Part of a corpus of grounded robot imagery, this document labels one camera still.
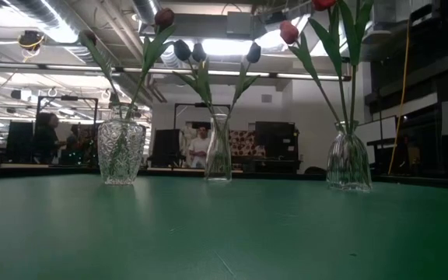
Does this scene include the grey ceiling box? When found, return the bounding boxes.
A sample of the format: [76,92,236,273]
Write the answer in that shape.
[226,11,256,37]

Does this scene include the black monitor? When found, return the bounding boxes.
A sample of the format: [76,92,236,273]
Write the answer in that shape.
[6,120,34,160]

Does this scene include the black cabinet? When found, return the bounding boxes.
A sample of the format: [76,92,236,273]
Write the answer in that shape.
[254,121,301,172]

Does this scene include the black background rig frame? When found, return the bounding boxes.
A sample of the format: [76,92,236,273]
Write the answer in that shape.
[35,96,100,137]

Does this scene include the dark red artificial tulip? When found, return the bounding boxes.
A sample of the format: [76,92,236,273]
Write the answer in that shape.
[124,7,177,121]
[78,30,123,117]

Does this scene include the ribbed clear glass bell vase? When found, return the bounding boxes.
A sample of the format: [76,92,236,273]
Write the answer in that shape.
[326,119,373,192]

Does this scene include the silver ventilation duct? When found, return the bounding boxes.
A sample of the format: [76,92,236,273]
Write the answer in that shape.
[8,0,131,67]

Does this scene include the LED ceiling tube light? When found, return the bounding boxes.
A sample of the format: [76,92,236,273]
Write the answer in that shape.
[210,70,271,78]
[44,64,117,72]
[276,72,345,81]
[122,67,170,74]

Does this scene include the black upright panel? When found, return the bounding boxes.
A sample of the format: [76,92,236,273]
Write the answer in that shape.
[152,128,181,167]

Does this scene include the floral patterned panel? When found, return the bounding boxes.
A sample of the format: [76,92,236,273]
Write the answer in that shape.
[229,130,267,169]

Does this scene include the green table mat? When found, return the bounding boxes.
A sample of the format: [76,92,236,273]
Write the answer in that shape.
[0,173,448,280]

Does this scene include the black round ceiling device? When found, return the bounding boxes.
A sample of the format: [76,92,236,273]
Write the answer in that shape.
[17,30,46,51]

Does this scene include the yellow hanging cable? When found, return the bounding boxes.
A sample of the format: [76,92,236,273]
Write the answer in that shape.
[387,19,411,175]

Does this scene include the slim clear glass carafe vase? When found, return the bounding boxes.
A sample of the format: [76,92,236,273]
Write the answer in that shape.
[204,113,233,182]

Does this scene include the cut crystal glass vase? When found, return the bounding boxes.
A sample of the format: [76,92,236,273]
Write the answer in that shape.
[96,103,148,186]

